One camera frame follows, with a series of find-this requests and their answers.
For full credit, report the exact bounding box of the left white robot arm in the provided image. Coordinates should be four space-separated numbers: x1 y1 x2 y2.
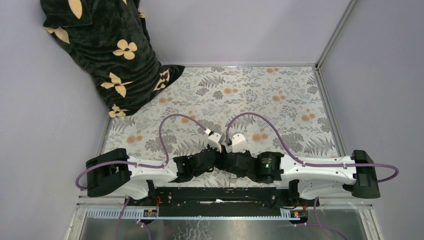
79 146 228 206

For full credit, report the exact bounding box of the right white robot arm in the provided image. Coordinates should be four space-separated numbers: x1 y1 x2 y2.
216 150 381 206

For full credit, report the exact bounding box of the black floral plush blanket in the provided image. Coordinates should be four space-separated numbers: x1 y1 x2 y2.
40 0 185 118

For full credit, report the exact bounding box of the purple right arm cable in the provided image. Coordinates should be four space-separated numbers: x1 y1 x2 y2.
225 112 400 187

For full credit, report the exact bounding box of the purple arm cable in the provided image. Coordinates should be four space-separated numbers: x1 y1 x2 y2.
74 114 220 193
225 112 400 187

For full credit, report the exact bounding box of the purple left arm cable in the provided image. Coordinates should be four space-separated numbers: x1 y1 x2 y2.
74 114 220 193

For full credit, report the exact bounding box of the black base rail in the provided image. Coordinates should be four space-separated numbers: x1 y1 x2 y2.
128 187 315 208

